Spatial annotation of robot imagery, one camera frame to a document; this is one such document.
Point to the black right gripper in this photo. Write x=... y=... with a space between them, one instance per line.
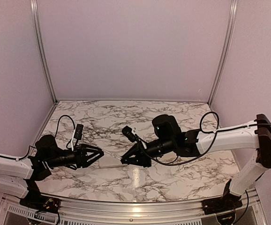
x=141 y=159

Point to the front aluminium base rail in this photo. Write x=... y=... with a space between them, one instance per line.
x=88 y=212

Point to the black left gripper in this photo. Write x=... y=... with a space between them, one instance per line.
x=81 y=160

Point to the left aluminium frame post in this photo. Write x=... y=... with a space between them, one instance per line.
x=41 y=49

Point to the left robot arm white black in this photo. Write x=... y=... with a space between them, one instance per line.
x=18 y=176

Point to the aluminium frame post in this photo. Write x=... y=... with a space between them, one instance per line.
x=225 y=50
x=41 y=49

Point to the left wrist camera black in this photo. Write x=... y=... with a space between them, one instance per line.
x=76 y=136

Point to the white remote control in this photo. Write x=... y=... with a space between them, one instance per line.
x=110 y=162

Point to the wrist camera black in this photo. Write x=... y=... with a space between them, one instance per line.
x=76 y=136
x=132 y=137

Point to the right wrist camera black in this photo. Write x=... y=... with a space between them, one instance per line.
x=132 y=137

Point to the clear handled small screwdriver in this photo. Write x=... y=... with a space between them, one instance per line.
x=113 y=155

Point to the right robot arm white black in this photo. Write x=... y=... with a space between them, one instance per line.
x=194 y=144

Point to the right aluminium frame post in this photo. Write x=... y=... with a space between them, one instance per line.
x=225 y=50

